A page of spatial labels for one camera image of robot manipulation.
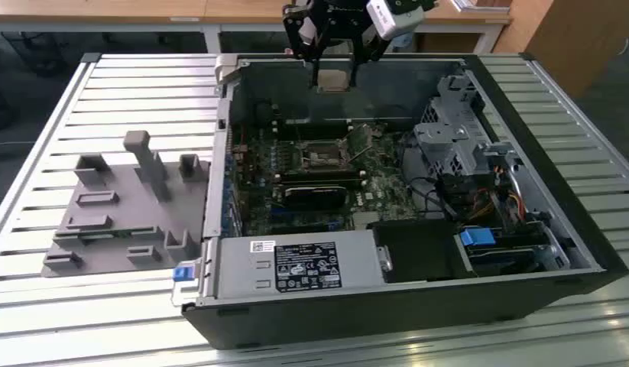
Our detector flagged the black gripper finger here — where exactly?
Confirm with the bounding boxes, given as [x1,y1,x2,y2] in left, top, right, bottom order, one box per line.
[350,21,391,89]
[282,2,327,88]

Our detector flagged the silver topped CPU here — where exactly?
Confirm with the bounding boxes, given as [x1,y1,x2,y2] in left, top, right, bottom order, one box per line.
[316,70,354,93]

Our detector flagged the CPU socket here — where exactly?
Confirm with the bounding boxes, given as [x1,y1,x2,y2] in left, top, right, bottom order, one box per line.
[298,139,352,171]

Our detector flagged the white paper stack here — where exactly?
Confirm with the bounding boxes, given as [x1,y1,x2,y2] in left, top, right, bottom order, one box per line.
[450,0,515,13]

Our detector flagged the silver metal disk bay cage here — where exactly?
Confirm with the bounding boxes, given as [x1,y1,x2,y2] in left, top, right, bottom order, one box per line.
[414,74,502,179]

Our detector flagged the green motherboard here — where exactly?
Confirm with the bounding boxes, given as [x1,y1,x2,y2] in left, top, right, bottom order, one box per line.
[227,122,423,236]

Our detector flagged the light wooden cabinet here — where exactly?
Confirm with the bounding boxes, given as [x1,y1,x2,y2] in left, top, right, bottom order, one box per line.
[492,0,629,101]

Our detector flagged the black graphics card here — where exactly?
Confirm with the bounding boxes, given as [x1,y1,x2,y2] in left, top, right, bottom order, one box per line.
[282,184,350,210]

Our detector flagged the small silver heatsink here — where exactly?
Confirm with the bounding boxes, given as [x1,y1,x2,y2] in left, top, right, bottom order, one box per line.
[352,212,384,230]

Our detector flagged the black plastic shroud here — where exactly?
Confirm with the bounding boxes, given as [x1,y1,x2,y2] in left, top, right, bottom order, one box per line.
[370,219,471,284]

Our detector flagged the blue disk carrier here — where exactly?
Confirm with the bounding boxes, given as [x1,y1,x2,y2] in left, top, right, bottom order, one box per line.
[459,226,498,248]

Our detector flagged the grey plastic parts rack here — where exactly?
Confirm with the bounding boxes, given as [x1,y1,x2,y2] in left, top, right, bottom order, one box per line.
[42,129,214,278]

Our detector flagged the green RAM stick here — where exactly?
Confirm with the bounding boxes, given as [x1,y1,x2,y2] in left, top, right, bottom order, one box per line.
[79,228,159,240]

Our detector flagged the grey power supply box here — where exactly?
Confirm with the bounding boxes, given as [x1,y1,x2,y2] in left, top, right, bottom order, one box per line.
[211,229,392,303]

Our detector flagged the blue case latch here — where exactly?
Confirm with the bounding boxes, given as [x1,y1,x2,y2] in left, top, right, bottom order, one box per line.
[172,259,202,286]

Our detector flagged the black PC tower case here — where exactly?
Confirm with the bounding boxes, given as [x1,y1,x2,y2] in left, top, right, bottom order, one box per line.
[180,53,629,351]

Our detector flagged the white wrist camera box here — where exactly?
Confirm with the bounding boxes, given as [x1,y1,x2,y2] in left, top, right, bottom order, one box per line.
[366,0,428,41]

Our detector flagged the wooden desk white frame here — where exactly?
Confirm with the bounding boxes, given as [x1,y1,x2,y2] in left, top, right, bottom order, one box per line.
[0,0,515,54]

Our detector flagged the silver metal drive bracket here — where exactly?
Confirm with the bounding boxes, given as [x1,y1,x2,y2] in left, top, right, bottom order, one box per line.
[476,141,574,271]

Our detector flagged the thin black wire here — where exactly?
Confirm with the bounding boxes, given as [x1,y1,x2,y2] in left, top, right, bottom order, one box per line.
[403,176,467,222]

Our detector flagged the orange yellow wire bundle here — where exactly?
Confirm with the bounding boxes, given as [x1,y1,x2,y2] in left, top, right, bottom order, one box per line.
[470,189,528,221]

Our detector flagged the black wire basket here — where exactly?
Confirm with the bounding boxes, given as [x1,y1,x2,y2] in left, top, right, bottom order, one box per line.
[0,30,74,80]

